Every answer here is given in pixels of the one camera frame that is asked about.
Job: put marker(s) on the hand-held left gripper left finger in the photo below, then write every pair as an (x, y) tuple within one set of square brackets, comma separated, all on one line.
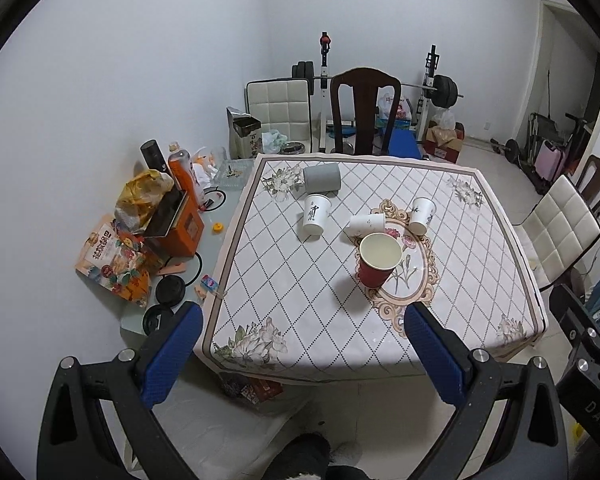
[(172, 355)]

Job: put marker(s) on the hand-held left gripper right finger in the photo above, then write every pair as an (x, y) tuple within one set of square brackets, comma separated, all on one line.
[(432, 355)]

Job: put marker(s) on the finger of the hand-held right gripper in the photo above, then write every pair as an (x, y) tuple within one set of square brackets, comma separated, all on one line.
[(572, 312)]

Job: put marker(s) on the plain white paper cup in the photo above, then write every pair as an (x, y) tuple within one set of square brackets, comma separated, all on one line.
[(367, 223)]

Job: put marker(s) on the red paper cup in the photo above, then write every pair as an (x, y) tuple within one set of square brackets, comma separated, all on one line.
[(378, 260)]

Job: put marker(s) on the white cup with blue print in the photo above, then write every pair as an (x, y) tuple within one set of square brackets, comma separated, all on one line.
[(422, 215)]

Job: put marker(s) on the white cup with black calligraphy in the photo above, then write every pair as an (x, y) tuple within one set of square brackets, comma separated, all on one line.
[(314, 216)]

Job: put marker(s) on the clear glass cup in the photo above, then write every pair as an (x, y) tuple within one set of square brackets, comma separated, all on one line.
[(217, 155)]

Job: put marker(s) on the grey cup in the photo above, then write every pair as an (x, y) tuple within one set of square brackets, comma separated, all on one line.
[(322, 180)]

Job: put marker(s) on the small blue white packet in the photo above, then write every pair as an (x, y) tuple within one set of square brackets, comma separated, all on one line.
[(209, 282)]

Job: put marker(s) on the white padded chair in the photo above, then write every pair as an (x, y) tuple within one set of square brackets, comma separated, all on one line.
[(280, 110), (560, 230)]

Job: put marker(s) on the orange floral snack packet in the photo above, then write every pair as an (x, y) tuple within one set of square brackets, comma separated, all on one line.
[(132, 280)]

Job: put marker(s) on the colourful packets under table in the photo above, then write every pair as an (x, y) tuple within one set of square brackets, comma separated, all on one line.
[(252, 390)]

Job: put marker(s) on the diamond patterned floral tablecloth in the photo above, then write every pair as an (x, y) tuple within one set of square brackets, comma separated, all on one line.
[(370, 285)]

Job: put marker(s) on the orange white snack packet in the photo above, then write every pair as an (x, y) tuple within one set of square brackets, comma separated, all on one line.
[(105, 252)]

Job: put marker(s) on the orange gift box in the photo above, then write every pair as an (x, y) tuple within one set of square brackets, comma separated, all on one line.
[(175, 225)]

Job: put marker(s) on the dark wooden chair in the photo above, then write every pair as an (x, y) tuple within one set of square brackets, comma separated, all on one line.
[(365, 110), (597, 180)]

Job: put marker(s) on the pink suitcase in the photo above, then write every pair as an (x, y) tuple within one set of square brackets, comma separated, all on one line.
[(550, 160)]

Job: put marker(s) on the yellow plastic bag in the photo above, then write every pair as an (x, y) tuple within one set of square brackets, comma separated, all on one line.
[(142, 197)]

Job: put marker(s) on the black white fuzzy slipper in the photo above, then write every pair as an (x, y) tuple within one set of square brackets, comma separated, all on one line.
[(305, 455)]

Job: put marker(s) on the black dumbbell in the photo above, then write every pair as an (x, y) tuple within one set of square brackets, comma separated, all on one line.
[(505, 147)]

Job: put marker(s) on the black folding cart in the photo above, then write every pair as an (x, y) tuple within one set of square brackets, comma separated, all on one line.
[(542, 132)]

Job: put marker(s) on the orange bottle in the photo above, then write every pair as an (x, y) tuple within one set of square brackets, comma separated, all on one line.
[(185, 172)]

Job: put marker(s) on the glass ashtray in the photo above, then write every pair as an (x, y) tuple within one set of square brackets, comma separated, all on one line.
[(235, 172)]

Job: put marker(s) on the black bottle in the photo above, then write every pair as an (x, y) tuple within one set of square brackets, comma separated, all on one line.
[(152, 155)]

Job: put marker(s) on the red cardboard box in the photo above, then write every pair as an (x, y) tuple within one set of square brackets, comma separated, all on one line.
[(445, 142)]

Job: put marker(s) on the blue bench pad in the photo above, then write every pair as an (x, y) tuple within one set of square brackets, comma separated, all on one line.
[(402, 142)]

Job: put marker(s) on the clear plastic bag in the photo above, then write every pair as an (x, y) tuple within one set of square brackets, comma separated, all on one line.
[(447, 119)]

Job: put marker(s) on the green white plastic bag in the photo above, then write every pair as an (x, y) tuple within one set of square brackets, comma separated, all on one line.
[(275, 140)]

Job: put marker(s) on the steel bowl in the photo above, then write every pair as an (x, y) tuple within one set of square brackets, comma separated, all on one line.
[(292, 147)]

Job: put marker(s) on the white plastic bag red print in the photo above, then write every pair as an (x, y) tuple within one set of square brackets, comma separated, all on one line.
[(392, 105)]

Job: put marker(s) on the black barbell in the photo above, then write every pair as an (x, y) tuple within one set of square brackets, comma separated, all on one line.
[(442, 91)]

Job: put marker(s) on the white barbell rack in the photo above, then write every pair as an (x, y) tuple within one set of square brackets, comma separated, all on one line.
[(325, 85)]

